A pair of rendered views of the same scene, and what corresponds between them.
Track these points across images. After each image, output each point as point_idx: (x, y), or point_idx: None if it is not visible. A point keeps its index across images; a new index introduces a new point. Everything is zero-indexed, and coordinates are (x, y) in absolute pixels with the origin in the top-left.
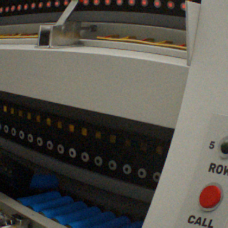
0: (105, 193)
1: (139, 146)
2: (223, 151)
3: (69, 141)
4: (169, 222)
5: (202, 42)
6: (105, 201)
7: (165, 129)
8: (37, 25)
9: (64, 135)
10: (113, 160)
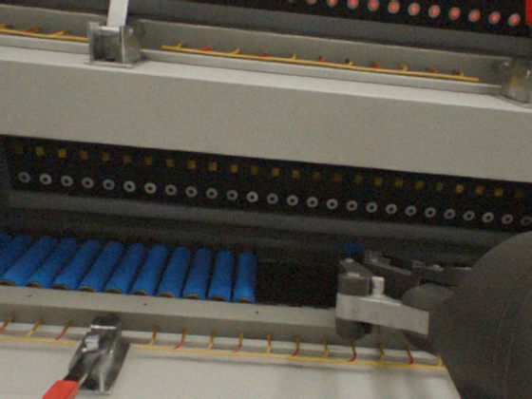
0: (410, 243)
1: (452, 189)
2: None
3: (349, 194)
4: None
5: None
6: (426, 255)
7: None
8: (374, 47)
9: (340, 188)
10: (412, 205)
